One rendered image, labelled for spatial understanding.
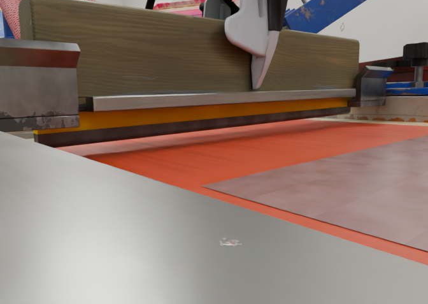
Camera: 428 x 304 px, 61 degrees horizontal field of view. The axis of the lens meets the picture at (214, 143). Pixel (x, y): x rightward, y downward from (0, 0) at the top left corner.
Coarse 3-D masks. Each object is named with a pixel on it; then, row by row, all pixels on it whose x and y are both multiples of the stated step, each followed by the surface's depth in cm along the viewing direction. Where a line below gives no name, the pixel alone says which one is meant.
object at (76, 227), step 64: (0, 192) 3; (64, 192) 3; (128, 192) 3; (192, 192) 3; (0, 256) 2; (64, 256) 2; (128, 256) 2; (192, 256) 2; (256, 256) 2; (320, 256) 2; (384, 256) 2
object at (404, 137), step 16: (224, 128) 45; (240, 128) 44; (256, 128) 44; (272, 128) 44; (288, 128) 44; (304, 128) 43; (320, 128) 43; (336, 128) 43; (352, 128) 42; (368, 128) 42; (384, 128) 42; (400, 128) 41; (416, 128) 41; (352, 144) 30; (368, 144) 29; (384, 144) 29; (400, 144) 29; (416, 144) 29
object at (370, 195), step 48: (96, 144) 32; (144, 144) 32; (192, 144) 31; (240, 144) 31; (288, 144) 30; (336, 144) 30; (240, 192) 16; (288, 192) 15; (336, 192) 15; (384, 192) 15; (384, 240) 10
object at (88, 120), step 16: (80, 112) 26; (96, 112) 27; (112, 112) 27; (128, 112) 28; (144, 112) 29; (160, 112) 30; (176, 112) 31; (192, 112) 32; (208, 112) 34; (224, 112) 35; (240, 112) 36; (256, 112) 38; (272, 112) 40; (64, 128) 25; (80, 128) 26; (96, 128) 27
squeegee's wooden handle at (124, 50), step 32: (32, 0) 22; (64, 0) 24; (32, 32) 22; (64, 32) 24; (96, 32) 25; (128, 32) 27; (160, 32) 28; (192, 32) 30; (224, 32) 33; (288, 32) 39; (96, 64) 25; (128, 64) 27; (160, 64) 29; (192, 64) 31; (224, 64) 33; (288, 64) 39; (320, 64) 43; (352, 64) 48
